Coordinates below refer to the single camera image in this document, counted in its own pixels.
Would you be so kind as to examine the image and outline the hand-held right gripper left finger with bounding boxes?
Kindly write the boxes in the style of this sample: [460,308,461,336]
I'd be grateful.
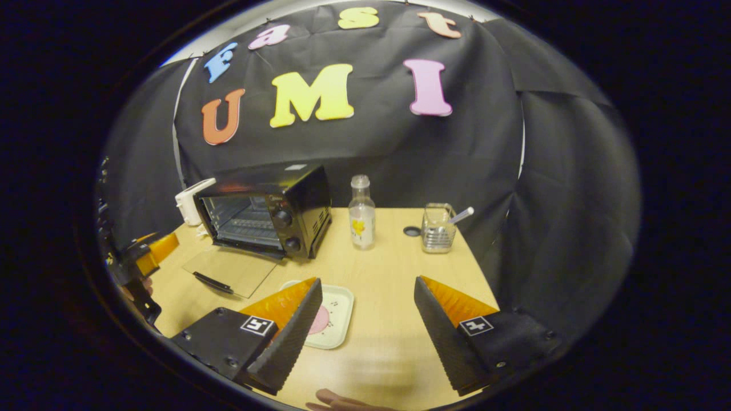
[170,277,324,396]

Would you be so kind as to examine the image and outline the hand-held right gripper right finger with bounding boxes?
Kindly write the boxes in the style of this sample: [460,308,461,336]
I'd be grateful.
[413,276,563,397]

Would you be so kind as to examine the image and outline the pink round food slice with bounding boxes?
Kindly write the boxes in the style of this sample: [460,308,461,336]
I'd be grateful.
[308,305,330,336]

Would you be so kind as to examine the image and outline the white rectangular plate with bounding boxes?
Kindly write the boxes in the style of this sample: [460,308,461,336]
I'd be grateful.
[280,279,355,350]

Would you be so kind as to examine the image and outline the black electric oven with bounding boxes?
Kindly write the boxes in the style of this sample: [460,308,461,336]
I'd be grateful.
[182,163,333,299]

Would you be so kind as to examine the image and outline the white toaster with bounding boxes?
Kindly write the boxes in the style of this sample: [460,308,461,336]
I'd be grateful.
[175,178,218,227]

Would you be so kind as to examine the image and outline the clear glass bottle yellow label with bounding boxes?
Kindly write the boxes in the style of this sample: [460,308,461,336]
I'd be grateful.
[349,175,376,251]

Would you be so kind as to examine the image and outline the black backdrop cloth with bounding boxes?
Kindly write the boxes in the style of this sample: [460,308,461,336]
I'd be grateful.
[100,0,643,343]

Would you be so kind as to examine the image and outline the metal wire basket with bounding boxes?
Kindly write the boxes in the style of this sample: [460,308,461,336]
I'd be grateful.
[421,203,457,254]

